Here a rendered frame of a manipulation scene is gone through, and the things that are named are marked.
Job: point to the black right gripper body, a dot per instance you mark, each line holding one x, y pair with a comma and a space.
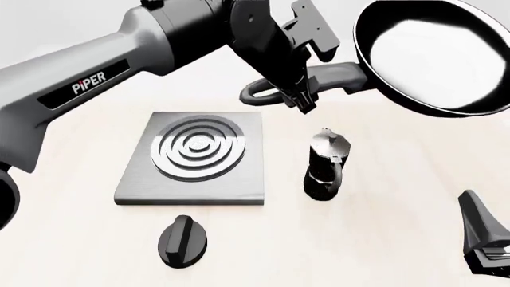
488, 258

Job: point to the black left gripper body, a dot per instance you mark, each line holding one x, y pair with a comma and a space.
266, 45

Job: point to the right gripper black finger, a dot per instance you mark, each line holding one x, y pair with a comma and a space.
480, 219

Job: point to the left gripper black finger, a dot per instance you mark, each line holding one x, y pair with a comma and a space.
287, 80
313, 85

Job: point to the black frying pan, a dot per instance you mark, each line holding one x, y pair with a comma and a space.
434, 56

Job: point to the silver-grey and black left robot arm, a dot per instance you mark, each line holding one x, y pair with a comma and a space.
99, 71

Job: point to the flat grey stove plate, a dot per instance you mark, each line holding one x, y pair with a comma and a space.
191, 161

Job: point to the round black stove knob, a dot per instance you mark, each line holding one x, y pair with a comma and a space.
181, 240

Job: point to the black and silver moka pot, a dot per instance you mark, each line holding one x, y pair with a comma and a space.
324, 167

